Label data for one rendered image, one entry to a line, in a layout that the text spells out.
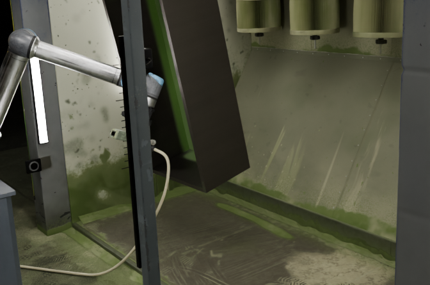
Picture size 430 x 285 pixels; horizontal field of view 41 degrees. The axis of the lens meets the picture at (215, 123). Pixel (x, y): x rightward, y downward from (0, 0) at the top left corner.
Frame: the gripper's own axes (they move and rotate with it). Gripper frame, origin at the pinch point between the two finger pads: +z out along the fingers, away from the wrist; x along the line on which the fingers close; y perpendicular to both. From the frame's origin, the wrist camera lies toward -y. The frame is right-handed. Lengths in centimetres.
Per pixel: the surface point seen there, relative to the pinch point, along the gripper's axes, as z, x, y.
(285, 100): -60, 140, 35
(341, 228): 7, 88, 110
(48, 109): 5, 43, -85
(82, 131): 12, 67, -71
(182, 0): -76, -11, 5
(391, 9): -120, 56, 96
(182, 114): -23, 75, -10
